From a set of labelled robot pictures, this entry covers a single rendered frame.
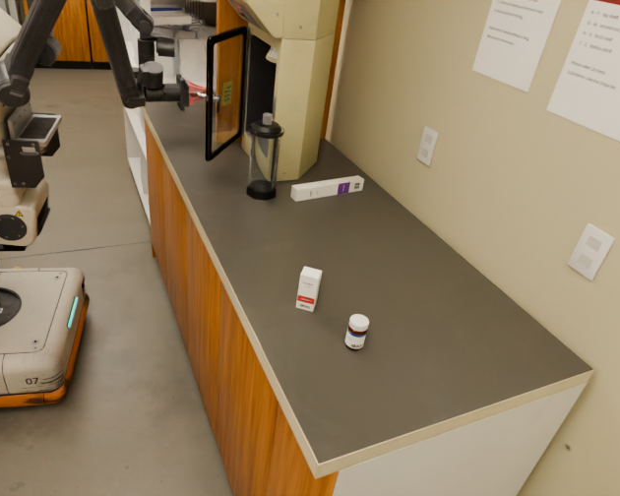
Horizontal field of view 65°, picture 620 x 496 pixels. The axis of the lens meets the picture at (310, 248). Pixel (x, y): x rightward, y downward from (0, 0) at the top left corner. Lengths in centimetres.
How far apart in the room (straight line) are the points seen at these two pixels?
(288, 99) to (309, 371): 93
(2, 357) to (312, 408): 138
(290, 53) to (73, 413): 157
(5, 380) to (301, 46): 155
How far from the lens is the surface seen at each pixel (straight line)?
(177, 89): 170
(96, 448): 210
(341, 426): 95
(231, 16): 192
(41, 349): 209
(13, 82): 156
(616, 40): 126
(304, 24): 161
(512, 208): 141
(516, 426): 125
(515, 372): 119
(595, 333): 132
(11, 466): 214
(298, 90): 165
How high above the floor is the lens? 168
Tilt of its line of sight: 32 degrees down
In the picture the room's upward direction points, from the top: 9 degrees clockwise
